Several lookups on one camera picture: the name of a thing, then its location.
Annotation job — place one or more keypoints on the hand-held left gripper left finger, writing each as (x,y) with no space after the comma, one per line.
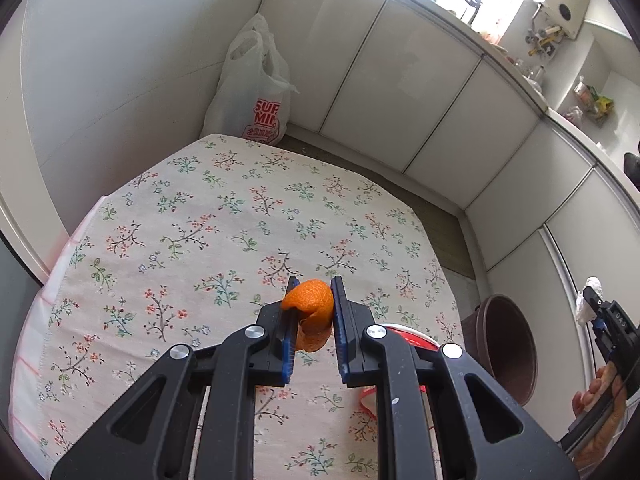
(289,345)

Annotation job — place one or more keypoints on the white plastic bag red print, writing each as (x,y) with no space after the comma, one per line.
(245,90)

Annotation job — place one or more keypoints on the brown plastic bucket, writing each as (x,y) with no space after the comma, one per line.
(505,340)

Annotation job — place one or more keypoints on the floral tablecloth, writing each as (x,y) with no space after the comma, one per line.
(200,240)

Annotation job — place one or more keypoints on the black appliance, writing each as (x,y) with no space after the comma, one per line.
(633,167)

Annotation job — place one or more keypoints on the narrow orange peel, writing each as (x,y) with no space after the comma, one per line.
(312,305)

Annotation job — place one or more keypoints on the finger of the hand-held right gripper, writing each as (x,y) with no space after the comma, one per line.
(595,302)

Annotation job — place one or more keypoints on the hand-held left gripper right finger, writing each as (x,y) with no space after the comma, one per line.
(339,330)

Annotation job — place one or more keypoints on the colourful snack packets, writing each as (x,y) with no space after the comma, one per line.
(592,100)

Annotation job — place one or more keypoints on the row of white cabinet doors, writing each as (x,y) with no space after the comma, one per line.
(425,85)

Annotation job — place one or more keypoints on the black metal stand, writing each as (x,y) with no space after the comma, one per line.
(469,0)

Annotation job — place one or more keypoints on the metal pipe fittings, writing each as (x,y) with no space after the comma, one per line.
(542,37)

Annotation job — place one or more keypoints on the white kitchen counter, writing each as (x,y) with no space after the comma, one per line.
(555,95)

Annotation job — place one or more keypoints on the red and white bowl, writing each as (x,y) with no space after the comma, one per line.
(415,337)

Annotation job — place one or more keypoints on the white tissue ball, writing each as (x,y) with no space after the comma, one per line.
(586,305)

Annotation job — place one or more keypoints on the pink checked undercloth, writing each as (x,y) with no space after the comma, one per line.
(27,345)

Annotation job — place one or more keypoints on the person's right hand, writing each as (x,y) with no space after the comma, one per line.
(597,385)

